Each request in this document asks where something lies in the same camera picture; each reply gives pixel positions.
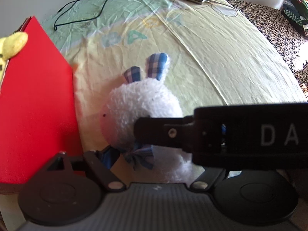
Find pale green bed sheet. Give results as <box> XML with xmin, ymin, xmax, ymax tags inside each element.
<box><xmin>40</xmin><ymin>0</ymin><xmax>308</xmax><ymax>186</ymax></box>

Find red cardboard box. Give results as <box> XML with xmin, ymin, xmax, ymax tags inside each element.
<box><xmin>0</xmin><ymin>16</ymin><xmax>88</xmax><ymax>194</ymax></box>

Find black cable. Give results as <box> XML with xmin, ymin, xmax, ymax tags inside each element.
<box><xmin>53</xmin><ymin>0</ymin><xmax>116</xmax><ymax>31</ymax></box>

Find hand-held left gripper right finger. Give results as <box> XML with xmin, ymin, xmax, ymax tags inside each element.
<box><xmin>190</xmin><ymin>167</ymin><xmax>232</xmax><ymax>191</ymax></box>

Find white rabbit plush toy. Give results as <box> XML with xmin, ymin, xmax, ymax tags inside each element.
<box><xmin>100</xmin><ymin>52</ymin><xmax>205</xmax><ymax>184</ymax></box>

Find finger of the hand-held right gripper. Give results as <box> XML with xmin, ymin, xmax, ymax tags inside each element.
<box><xmin>133</xmin><ymin>115</ymin><xmax>196</xmax><ymax>153</ymax></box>

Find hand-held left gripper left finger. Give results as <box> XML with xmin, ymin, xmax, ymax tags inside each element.
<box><xmin>46</xmin><ymin>146</ymin><xmax>127</xmax><ymax>191</ymax></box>

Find yellow plush toy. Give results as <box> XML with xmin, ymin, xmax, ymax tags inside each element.
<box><xmin>0</xmin><ymin>32</ymin><xmax>29</xmax><ymax>78</ymax></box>

